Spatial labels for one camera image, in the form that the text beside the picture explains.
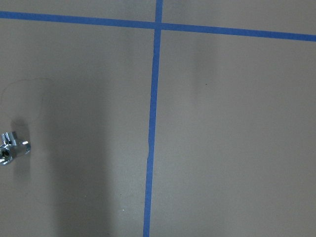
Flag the chrome metal valve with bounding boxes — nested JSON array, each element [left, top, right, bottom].
[[0, 131, 31, 166]]

